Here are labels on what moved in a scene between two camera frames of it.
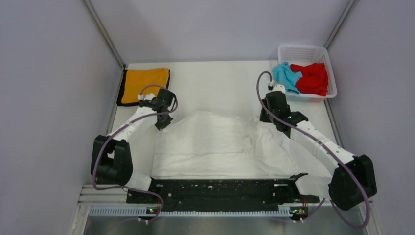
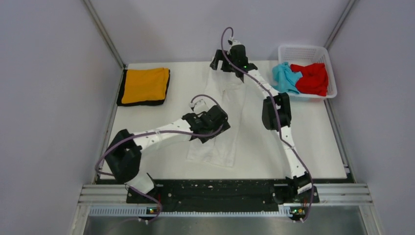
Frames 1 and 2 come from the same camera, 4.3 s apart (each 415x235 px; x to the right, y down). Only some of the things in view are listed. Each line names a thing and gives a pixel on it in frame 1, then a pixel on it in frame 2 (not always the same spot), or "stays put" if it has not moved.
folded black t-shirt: [119, 100] stays put
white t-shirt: [210, 145] -> [224, 89]
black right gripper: [263, 118] -> [219, 56]
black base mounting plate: [225, 192] stays put
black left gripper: [160, 126] -> [224, 122]
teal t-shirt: [283, 75] stays put
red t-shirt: [314, 79] stays put
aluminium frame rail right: [327, 100] stays put
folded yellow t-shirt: [135, 80] stays put
